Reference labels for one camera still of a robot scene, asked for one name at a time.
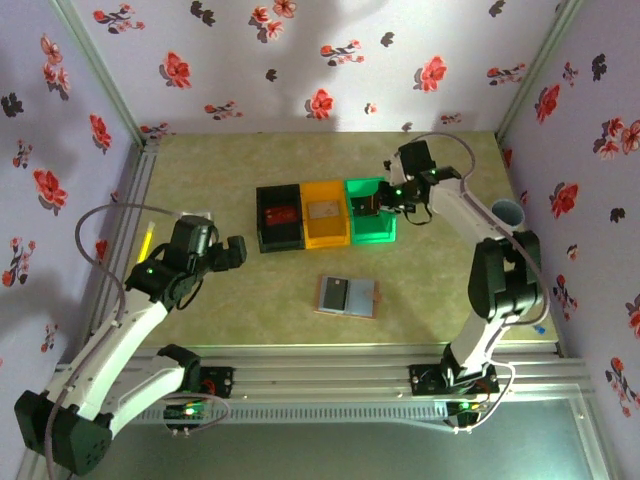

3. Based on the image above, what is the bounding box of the gold credit card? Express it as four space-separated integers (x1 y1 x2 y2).
306 200 341 220

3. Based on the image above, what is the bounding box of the red credit card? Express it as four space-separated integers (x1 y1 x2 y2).
264 204 300 226

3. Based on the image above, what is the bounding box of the green plastic bin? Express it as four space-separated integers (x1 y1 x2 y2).
343 176 399 246

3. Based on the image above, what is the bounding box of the yellow highlighter pen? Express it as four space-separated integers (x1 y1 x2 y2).
136 221 156 265

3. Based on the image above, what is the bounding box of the yellow plastic bin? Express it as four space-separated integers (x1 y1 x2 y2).
299 179 352 250

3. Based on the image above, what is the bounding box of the grey-blue ceramic mug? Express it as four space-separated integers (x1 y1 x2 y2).
491 198 526 234

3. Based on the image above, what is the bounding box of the black plastic bin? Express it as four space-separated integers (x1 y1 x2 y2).
255 183 307 254

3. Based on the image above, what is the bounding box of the green controller circuit board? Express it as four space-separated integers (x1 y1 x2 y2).
163 399 211 435
444 397 489 434

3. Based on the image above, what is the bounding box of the grey right arm cable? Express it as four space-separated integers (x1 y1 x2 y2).
408 132 551 329

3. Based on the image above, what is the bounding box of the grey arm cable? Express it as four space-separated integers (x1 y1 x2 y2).
43 203 184 476
408 132 551 329

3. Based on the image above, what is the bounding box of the short aluminium side rail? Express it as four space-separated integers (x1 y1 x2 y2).
92 139 161 346

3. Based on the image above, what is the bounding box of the grey left arm cable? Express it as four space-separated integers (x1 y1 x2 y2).
43 203 184 476

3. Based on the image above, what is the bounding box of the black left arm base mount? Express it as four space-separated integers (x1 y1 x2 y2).
143 366 235 400

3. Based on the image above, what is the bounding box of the long aluminium frame rail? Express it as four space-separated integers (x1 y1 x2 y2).
44 343 591 402

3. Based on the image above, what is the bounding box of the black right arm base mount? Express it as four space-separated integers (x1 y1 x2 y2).
408 363 501 397

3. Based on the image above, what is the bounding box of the aluminium corner post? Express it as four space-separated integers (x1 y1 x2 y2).
497 0 586 141
49 0 147 146

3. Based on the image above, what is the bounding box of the slotted grey cable duct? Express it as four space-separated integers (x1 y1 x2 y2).
114 403 454 426

